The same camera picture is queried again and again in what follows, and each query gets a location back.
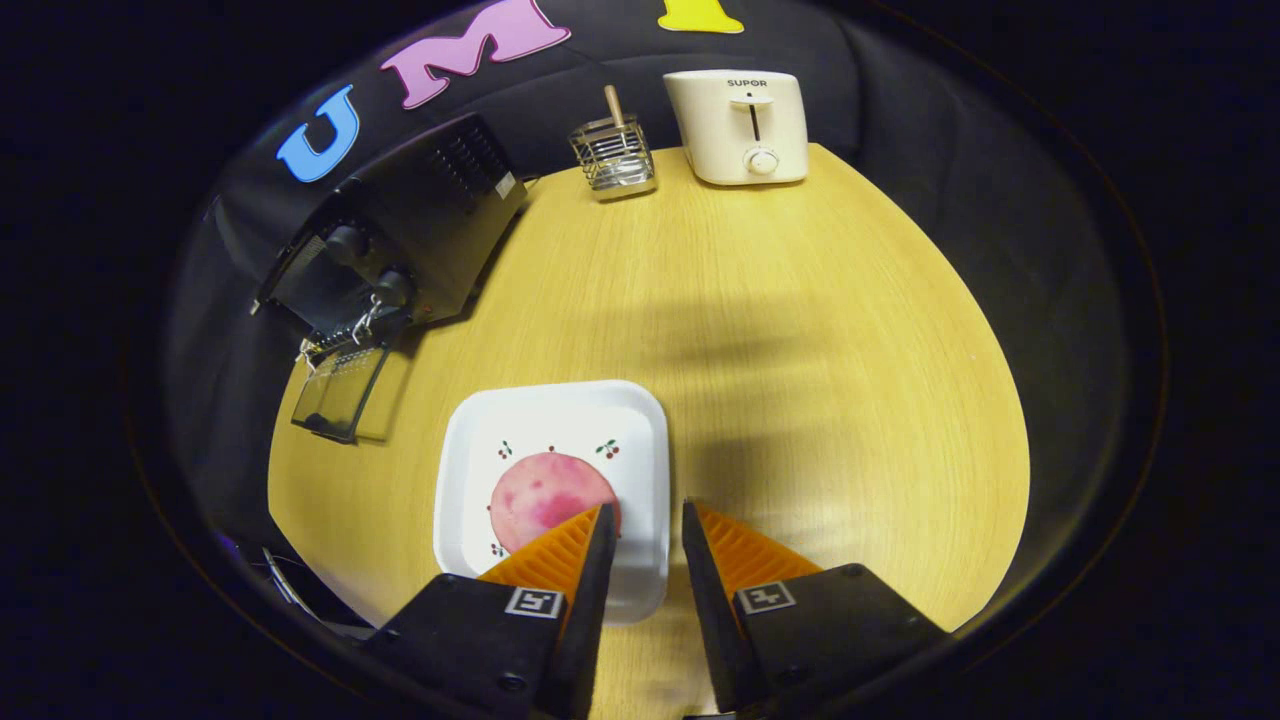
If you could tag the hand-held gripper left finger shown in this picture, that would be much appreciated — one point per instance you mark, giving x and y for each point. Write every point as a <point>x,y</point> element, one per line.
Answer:
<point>590,620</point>

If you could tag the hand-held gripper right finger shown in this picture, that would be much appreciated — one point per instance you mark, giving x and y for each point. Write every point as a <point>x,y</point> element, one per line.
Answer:
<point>715,620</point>

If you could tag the pink round food slice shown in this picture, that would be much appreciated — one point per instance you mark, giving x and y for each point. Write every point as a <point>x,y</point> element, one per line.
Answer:
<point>540,500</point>

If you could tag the white square plate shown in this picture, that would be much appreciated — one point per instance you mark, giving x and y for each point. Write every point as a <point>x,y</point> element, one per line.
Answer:
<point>560,420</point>

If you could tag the black toaster oven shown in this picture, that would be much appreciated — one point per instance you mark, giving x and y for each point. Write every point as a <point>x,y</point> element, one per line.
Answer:
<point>430,230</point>

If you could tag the cream bread toaster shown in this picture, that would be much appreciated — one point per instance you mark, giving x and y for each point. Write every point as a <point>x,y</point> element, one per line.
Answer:
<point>730,140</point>

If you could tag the wooden stick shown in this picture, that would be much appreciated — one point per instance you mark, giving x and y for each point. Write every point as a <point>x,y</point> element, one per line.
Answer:
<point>613,105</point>

